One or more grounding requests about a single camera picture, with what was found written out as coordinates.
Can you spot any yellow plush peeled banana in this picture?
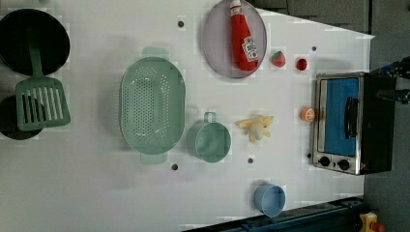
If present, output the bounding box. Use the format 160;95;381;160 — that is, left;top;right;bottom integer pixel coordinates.
235;116;274;144

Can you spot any silver black toaster oven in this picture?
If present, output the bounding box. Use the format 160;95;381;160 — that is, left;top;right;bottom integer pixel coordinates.
312;72;396;175

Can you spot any green measuring cup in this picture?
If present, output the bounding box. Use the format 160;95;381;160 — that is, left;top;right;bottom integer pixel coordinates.
187;111;231;163

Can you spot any green oval colander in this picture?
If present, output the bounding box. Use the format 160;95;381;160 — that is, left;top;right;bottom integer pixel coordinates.
119;46;186;164

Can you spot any grey round plate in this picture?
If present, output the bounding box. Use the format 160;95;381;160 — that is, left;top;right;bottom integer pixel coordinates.
201;0;267;78

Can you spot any plush strawberry toy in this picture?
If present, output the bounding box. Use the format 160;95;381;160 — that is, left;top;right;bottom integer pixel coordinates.
271;51;286;68

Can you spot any red plush ketchup bottle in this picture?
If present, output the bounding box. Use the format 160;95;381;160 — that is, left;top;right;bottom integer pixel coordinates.
229;0;258;72

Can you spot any orange slice toy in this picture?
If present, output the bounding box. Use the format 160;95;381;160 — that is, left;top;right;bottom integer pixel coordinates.
301;107;315;122

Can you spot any light blue cup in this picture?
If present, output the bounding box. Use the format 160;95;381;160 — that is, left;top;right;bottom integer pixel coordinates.
253;184;286;218

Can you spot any small red tomato toy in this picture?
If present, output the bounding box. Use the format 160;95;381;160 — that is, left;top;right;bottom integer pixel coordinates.
296;58;308;71

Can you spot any green slotted spatula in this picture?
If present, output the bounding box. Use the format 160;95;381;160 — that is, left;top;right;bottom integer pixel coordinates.
15;31;71;131

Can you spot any black round pot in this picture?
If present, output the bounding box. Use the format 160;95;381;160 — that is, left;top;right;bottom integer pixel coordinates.
0;96;41;140

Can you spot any black blue clamp tool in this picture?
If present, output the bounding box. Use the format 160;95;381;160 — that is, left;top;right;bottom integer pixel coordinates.
370;56;410;104

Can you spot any black frying pan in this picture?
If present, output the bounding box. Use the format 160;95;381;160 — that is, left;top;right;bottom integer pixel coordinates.
0;9;71;76

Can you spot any blue metal frame rail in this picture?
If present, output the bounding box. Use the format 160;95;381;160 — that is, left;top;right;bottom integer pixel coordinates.
184;197;368;232

